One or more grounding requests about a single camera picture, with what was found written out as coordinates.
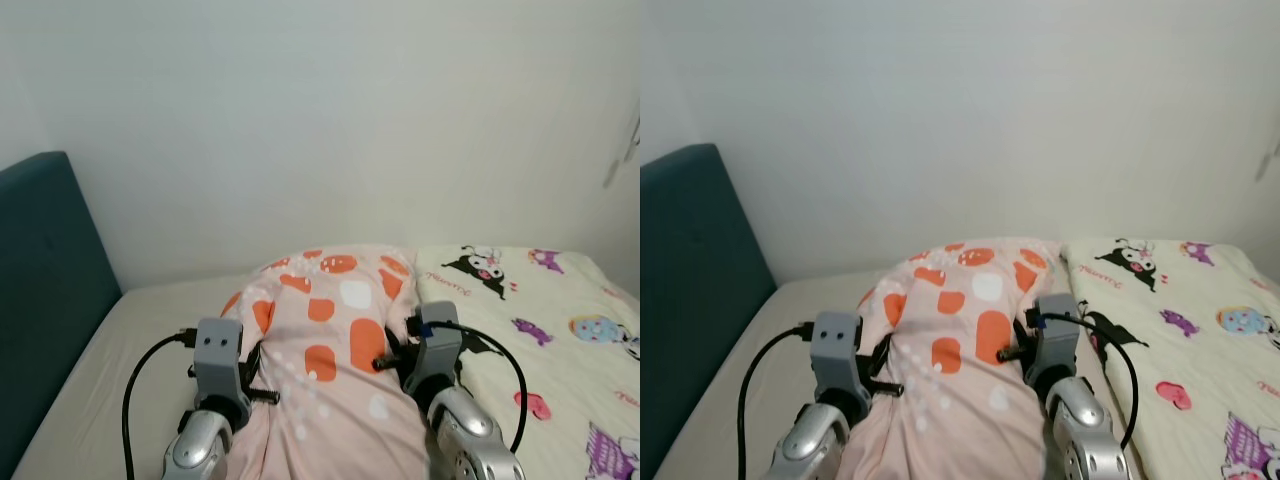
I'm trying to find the pink patterned pillow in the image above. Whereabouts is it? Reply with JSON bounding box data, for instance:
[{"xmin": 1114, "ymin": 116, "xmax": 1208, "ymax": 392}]
[
  {"xmin": 220, "ymin": 245, "xmax": 433, "ymax": 480},
  {"xmin": 855, "ymin": 238, "xmax": 1068, "ymax": 480}
]

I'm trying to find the cream cartoon print quilt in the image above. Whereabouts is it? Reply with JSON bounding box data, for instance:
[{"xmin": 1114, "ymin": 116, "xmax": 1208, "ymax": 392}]
[
  {"xmin": 1058, "ymin": 238, "xmax": 1280, "ymax": 480},
  {"xmin": 412, "ymin": 245, "xmax": 641, "ymax": 480}
]

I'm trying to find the teal upholstered headboard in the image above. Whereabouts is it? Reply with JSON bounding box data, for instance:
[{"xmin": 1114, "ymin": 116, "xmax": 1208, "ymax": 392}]
[
  {"xmin": 640, "ymin": 143, "xmax": 780, "ymax": 480},
  {"xmin": 0, "ymin": 151, "xmax": 124, "ymax": 480}
]

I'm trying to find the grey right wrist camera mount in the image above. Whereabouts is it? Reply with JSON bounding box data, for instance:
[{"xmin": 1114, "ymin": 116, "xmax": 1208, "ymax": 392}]
[
  {"xmin": 403, "ymin": 300, "xmax": 464, "ymax": 393},
  {"xmin": 1033, "ymin": 293, "xmax": 1083, "ymax": 379}
]

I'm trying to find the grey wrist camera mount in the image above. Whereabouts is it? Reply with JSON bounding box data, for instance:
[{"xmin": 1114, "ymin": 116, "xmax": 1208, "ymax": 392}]
[
  {"xmin": 403, "ymin": 300, "xmax": 464, "ymax": 393},
  {"xmin": 1033, "ymin": 293, "xmax": 1083, "ymax": 379},
  {"xmin": 192, "ymin": 318, "xmax": 248, "ymax": 411},
  {"xmin": 811, "ymin": 311, "xmax": 867, "ymax": 401}
]

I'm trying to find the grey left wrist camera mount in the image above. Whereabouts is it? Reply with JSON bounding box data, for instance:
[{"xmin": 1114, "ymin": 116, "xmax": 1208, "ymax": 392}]
[
  {"xmin": 811, "ymin": 311, "xmax": 867, "ymax": 401},
  {"xmin": 192, "ymin": 318, "xmax": 248, "ymax": 411}
]

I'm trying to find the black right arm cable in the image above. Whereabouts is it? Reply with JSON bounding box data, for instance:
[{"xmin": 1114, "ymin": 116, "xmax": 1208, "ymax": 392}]
[
  {"xmin": 1025, "ymin": 312, "xmax": 1141, "ymax": 451},
  {"xmin": 408, "ymin": 318, "xmax": 529, "ymax": 456}
]

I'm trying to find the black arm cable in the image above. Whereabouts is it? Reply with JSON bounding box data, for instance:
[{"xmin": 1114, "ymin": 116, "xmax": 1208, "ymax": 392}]
[
  {"xmin": 121, "ymin": 328, "xmax": 201, "ymax": 480},
  {"xmin": 1025, "ymin": 312, "xmax": 1141, "ymax": 451},
  {"xmin": 737, "ymin": 323, "xmax": 816, "ymax": 480},
  {"xmin": 408, "ymin": 318, "xmax": 529, "ymax": 456}
]

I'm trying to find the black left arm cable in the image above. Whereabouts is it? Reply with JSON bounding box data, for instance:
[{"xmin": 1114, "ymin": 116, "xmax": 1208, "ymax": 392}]
[
  {"xmin": 737, "ymin": 323, "xmax": 816, "ymax": 480},
  {"xmin": 121, "ymin": 328, "xmax": 201, "ymax": 480}
]

